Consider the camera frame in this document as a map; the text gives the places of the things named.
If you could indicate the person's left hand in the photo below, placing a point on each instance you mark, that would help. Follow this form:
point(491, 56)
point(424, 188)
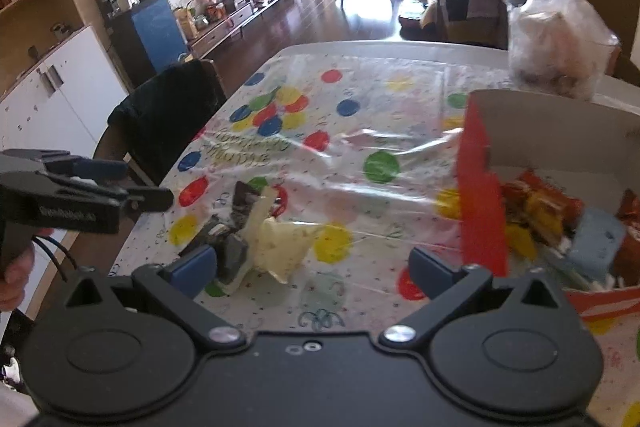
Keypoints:
point(17, 282)

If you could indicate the dark chair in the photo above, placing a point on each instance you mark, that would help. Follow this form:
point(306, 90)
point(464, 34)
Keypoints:
point(165, 117)

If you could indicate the dark cabinet with blue front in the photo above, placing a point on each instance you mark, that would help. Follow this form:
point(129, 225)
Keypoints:
point(145, 32)

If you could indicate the silver snack packet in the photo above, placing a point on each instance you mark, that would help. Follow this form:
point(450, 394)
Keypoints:
point(227, 247)

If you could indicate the wooden television cabinet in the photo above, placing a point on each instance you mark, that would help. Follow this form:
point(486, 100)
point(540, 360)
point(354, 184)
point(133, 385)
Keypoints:
point(240, 14)

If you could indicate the balloon print tablecloth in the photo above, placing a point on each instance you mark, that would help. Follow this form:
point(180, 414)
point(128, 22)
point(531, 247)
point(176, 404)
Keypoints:
point(350, 167)

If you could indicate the clear plastic snack bag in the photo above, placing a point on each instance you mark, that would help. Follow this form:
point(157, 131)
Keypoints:
point(560, 42)

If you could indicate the white cabinet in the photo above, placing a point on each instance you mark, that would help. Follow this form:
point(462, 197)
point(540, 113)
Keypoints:
point(55, 97)

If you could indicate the cream yellow snack packet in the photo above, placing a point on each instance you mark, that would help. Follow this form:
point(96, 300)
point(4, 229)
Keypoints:
point(282, 247)

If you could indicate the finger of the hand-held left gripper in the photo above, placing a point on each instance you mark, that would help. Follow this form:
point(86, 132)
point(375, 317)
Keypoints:
point(100, 167)
point(145, 198)

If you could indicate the orange snack packet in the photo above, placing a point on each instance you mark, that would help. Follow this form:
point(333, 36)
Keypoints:
point(550, 202)

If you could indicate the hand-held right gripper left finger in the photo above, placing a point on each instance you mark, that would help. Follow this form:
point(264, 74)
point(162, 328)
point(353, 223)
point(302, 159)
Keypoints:
point(192, 269)

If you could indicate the red cardboard box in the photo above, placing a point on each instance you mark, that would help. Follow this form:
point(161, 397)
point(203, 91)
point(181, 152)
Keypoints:
point(480, 207)

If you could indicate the dark brown snack packet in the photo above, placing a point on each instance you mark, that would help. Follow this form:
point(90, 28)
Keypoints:
point(245, 199)

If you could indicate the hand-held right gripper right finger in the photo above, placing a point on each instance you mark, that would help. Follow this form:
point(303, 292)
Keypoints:
point(432, 269)

